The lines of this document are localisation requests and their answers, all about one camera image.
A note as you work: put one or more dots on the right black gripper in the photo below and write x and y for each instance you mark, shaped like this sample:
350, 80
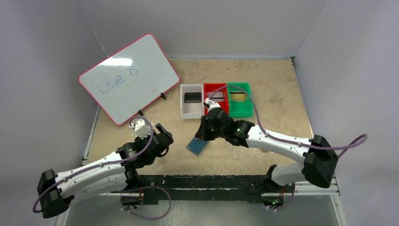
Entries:
206, 128

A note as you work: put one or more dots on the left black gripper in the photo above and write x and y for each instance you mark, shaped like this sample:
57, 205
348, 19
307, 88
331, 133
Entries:
162, 137

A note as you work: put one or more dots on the blue card holder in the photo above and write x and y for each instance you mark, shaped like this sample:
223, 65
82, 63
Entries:
196, 146

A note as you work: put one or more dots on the silver card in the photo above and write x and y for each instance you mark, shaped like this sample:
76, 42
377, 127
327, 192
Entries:
216, 96

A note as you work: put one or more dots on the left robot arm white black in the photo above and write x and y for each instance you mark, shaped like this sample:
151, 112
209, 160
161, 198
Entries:
115, 172

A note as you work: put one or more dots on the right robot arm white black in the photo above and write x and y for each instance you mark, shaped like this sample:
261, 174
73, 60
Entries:
247, 134

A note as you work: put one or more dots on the black card in white bin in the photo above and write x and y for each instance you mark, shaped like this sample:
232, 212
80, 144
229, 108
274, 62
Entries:
192, 97

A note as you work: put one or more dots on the gold card in green bin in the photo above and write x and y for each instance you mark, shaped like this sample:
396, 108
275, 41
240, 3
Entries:
238, 97

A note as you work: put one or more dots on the white plastic bin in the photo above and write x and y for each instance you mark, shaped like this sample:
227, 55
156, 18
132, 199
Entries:
191, 110

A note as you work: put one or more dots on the red plastic bin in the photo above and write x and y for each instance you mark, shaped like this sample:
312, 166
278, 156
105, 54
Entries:
212, 87

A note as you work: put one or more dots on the green plastic bin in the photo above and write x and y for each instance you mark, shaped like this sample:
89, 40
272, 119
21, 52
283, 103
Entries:
237, 109

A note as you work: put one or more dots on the pink framed whiteboard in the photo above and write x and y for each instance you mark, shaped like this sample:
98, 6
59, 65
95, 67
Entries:
130, 79

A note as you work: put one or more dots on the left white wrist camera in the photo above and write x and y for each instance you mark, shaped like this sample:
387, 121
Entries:
140, 128

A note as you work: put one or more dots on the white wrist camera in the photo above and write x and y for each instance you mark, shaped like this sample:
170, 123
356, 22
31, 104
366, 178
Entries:
140, 128
210, 104

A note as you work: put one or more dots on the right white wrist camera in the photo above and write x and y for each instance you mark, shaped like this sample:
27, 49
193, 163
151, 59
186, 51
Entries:
210, 104

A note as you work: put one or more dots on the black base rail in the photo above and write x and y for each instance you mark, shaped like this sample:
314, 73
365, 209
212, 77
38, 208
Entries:
253, 189

